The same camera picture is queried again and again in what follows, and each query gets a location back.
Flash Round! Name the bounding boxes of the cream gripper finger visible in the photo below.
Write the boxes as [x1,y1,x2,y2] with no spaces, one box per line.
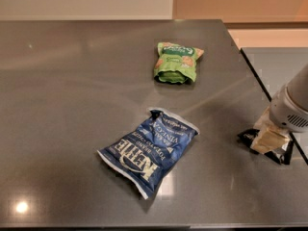
[250,108,290,154]

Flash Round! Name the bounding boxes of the black rxbar chocolate wrapper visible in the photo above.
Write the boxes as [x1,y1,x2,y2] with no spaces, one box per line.
[238,128,294,165]

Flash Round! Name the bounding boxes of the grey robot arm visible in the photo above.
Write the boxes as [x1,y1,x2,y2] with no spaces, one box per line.
[251,65,308,154]

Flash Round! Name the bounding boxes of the green snack bag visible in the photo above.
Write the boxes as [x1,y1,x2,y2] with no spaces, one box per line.
[154,42,204,84]

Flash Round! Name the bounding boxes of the blue kettle chips bag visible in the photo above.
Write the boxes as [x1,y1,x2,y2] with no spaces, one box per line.
[98,107,199,199]

